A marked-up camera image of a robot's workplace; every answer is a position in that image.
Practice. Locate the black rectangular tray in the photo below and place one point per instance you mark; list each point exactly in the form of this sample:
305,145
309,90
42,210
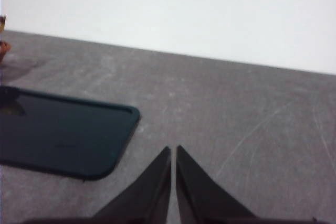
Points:
65,134

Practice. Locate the brown wicker basket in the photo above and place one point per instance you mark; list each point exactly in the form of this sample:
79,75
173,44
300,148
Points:
4,49

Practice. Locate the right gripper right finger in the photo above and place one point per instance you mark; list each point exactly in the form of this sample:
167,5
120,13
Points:
202,197

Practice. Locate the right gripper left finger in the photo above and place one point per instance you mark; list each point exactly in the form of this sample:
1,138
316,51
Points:
147,197

